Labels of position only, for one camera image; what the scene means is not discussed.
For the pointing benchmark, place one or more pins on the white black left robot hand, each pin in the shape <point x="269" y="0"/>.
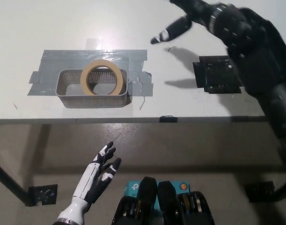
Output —
<point x="91" y="180"/>

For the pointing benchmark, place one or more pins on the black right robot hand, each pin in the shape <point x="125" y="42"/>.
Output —
<point x="246" y="42"/>

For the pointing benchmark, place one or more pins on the beige masking tape roll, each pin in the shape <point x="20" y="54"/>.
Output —
<point x="83" y="79"/>

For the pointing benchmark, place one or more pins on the black tape square patch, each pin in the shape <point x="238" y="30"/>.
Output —
<point x="215" y="75"/>

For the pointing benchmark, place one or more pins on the small grey mesh container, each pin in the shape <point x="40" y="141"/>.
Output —
<point x="91" y="102"/>

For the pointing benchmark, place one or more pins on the black robot legs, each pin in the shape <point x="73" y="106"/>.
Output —
<point x="166" y="206"/>

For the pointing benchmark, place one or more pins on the black table foot left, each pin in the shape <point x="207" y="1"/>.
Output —
<point x="43" y="194"/>

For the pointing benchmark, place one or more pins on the grey duct tape patch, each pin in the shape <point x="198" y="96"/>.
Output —
<point x="63" y="58"/>

